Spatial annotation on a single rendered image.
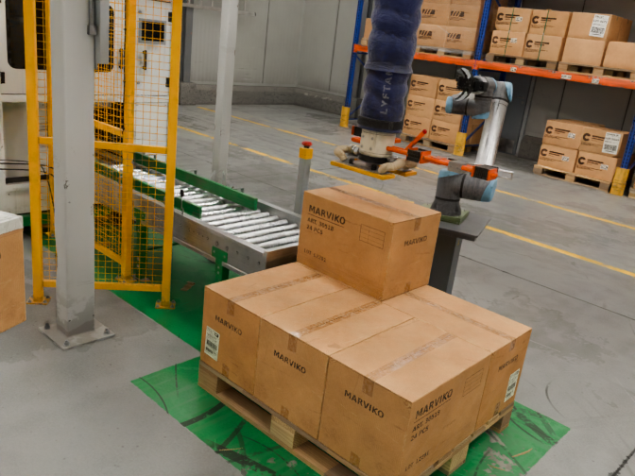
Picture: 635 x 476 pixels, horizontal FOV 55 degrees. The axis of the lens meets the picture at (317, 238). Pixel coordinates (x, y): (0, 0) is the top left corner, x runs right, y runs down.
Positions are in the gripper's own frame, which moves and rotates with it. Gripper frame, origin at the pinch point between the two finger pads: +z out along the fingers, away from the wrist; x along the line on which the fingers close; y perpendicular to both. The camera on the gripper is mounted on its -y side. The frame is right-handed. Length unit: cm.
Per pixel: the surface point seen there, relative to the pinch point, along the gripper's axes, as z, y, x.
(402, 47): 27.7, 17.4, 13.8
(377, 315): 57, -11, -103
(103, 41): 112, 131, 0
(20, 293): 188, 55, -84
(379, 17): 33, 28, 26
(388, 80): 28.9, 21.1, -1.6
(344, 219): 41, 27, -70
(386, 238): 42, 0, -72
